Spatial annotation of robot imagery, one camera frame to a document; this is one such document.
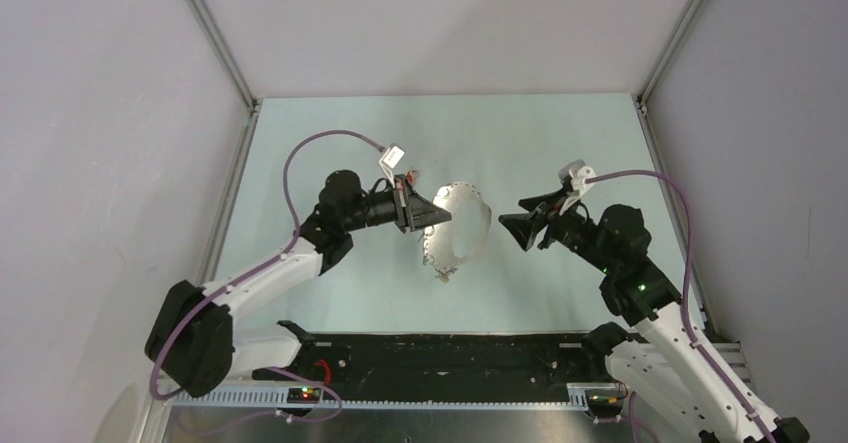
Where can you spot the aluminium frame post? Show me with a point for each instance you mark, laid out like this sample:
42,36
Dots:
682,27
222,51

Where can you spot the right electronics board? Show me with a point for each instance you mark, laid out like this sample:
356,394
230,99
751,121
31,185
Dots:
605,407

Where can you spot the large metal keyring plate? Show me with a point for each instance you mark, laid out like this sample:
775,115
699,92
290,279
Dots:
447,246

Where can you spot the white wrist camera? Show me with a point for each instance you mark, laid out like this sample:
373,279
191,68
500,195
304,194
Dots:
390,157
575,178

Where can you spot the left aluminium frame post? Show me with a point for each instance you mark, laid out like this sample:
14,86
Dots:
222,51

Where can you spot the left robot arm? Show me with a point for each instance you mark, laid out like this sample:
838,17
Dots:
197,339

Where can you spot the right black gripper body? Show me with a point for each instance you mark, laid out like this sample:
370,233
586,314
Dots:
573,230

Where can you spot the left electronics board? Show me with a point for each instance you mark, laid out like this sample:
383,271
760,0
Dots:
304,395

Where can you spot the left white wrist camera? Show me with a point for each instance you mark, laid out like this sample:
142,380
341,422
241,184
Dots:
390,157

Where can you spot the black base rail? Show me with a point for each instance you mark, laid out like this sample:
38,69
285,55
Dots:
414,367

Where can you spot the right aluminium frame post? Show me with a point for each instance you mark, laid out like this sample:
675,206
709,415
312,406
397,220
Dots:
682,27

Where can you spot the electronics board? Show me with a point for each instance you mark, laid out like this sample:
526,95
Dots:
304,395
605,407

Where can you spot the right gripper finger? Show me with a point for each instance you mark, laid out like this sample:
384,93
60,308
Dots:
549,201
524,227

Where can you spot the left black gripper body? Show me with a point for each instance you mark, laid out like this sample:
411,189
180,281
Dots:
400,202

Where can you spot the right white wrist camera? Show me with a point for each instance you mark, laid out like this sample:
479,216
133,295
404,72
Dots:
575,178

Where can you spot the grey cable duct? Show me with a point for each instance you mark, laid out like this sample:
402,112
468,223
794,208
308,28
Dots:
283,397

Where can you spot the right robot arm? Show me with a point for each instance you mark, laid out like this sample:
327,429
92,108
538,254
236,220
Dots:
685,379

